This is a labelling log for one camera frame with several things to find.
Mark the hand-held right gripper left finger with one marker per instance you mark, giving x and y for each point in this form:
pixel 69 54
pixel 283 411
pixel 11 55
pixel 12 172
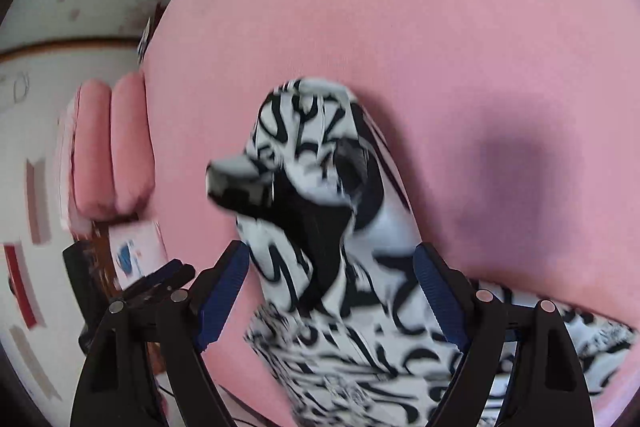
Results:
pixel 225 297

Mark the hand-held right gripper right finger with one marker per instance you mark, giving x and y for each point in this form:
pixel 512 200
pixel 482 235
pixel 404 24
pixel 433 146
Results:
pixel 440 302

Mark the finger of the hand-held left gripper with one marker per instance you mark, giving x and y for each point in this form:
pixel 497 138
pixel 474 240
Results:
pixel 160 277

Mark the white black printed hooded jacket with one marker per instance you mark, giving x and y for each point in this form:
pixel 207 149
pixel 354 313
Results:
pixel 310 147

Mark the dark wooden headboard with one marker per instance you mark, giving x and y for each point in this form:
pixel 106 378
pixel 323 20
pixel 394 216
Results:
pixel 102 264

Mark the white printed cushion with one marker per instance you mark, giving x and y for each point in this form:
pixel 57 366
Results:
pixel 140 247

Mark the pink folded quilt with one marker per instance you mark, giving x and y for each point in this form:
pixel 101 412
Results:
pixel 115 147

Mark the pink bed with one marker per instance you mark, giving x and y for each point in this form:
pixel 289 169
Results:
pixel 400 7

